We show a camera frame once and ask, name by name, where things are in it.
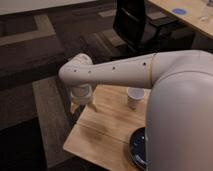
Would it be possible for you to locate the blue round coaster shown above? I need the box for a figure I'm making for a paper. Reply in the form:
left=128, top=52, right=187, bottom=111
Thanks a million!
left=172, top=8, right=186, bottom=15

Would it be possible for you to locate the black office chair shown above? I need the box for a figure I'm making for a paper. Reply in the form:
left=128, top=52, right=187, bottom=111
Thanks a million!
left=113, top=0, right=178, bottom=54

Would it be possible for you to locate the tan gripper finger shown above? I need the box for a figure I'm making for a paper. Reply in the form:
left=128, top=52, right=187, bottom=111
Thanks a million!
left=88, top=102, right=98, bottom=112
left=70, top=102, right=80, bottom=114

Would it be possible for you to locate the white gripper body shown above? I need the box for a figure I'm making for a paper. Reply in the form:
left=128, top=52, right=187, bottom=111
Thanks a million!
left=70, top=84, right=93, bottom=105

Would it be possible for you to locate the dark blue ceramic bowl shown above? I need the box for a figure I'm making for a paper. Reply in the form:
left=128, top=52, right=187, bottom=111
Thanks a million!
left=129, top=127, right=146, bottom=171

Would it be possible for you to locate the white paper cup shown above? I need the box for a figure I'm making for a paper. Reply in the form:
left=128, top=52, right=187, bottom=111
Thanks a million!
left=127, top=87, right=145, bottom=110

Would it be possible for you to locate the clear drinking glass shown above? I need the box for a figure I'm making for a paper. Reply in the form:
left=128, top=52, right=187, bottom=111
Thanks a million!
left=200, top=11, right=210, bottom=22

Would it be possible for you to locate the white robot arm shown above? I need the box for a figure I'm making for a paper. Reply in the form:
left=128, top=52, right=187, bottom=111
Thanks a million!
left=59, top=50, right=213, bottom=171

